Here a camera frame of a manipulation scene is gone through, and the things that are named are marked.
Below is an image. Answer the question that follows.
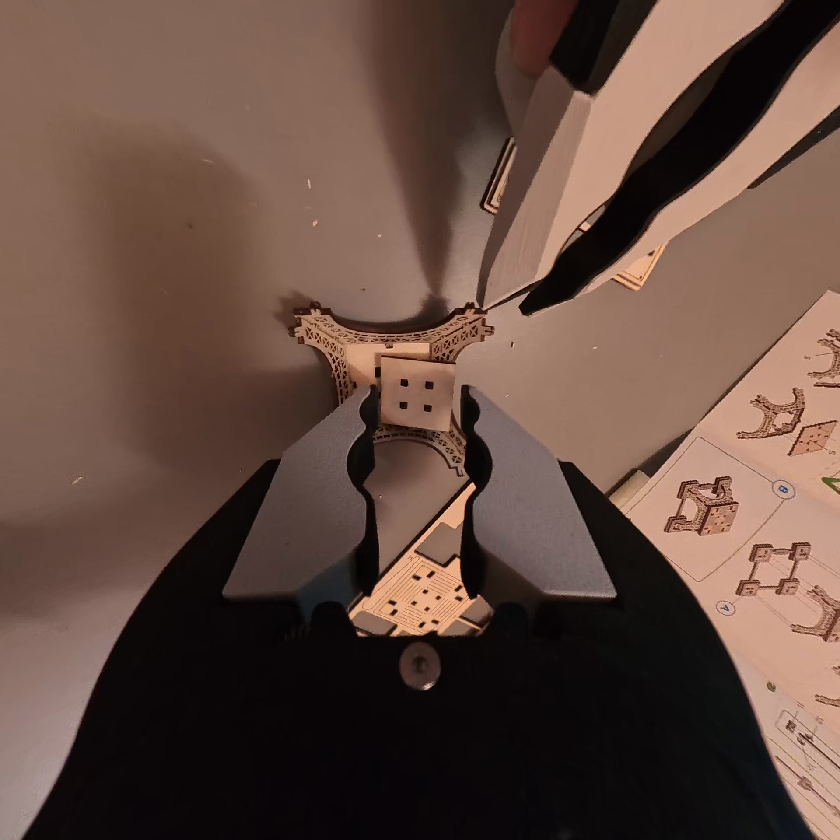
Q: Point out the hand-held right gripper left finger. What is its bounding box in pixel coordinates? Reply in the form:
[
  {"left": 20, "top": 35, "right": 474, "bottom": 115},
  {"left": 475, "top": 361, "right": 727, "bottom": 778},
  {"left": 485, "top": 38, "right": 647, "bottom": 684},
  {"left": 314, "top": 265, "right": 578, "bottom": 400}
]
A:
[{"left": 222, "top": 384, "right": 383, "bottom": 621}]

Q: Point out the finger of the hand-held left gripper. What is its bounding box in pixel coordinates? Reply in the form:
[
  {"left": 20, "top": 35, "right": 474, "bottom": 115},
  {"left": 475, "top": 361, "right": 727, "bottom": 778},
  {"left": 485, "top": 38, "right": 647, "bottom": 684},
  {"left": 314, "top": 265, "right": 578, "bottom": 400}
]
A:
[
  {"left": 520, "top": 10, "right": 840, "bottom": 317},
  {"left": 481, "top": 0, "right": 798, "bottom": 311}
]

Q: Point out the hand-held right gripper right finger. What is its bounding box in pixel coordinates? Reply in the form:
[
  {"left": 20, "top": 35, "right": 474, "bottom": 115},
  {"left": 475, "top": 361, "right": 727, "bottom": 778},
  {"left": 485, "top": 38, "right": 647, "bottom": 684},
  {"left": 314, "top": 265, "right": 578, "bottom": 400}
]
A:
[{"left": 458, "top": 384, "right": 619, "bottom": 614}]

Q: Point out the square wooden plate with holes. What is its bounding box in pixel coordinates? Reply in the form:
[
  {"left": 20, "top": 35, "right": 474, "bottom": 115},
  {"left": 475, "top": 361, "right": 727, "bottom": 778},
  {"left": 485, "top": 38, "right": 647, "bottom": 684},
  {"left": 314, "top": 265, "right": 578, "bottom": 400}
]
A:
[{"left": 379, "top": 354, "right": 457, "bottom": 431}]

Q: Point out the wooden tower arch piece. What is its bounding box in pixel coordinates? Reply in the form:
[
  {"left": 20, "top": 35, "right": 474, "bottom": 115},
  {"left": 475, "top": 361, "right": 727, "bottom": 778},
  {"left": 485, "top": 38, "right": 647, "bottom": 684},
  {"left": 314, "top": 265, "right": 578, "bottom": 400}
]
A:
[{"left": 289, "top": 301, "right": 494, "bottom": 476}]

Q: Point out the person's left hand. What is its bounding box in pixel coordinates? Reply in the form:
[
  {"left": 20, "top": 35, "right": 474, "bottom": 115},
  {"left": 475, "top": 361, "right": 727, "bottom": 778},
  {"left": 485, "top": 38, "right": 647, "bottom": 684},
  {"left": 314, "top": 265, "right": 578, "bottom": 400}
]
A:
[{"left": 514, "top": 0, "right": 578, "bottom": 74}]

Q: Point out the small white block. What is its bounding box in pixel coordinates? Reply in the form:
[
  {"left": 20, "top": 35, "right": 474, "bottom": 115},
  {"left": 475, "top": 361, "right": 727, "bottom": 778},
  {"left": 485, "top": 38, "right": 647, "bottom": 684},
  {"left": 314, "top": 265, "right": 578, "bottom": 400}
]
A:
[{"left": 607, "top": 467, "right": 657, "bottom": 509}]

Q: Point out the cut-out wooden parts sheet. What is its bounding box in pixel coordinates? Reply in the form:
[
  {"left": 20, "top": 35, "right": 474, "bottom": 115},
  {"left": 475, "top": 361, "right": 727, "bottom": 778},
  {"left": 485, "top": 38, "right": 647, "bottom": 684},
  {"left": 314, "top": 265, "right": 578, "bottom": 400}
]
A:
[{"left": 348, "top": 482, "right": 494, "bottom": 639}]

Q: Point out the paper assembly instruction sheet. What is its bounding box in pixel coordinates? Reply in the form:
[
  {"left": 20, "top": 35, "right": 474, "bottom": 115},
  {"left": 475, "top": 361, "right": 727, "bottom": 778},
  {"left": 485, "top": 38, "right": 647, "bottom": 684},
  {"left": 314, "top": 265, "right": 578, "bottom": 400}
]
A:
[{"left": 607, "top": 289, "right": 840, "bottom": 840}]

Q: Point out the wooden four-pad square frame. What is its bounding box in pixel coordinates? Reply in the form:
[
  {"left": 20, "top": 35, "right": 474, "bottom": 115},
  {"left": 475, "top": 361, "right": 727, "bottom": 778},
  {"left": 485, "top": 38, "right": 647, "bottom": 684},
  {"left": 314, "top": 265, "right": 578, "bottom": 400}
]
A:
[{"left": 482, "top": 136, "right": 669, "bottom": 293}]

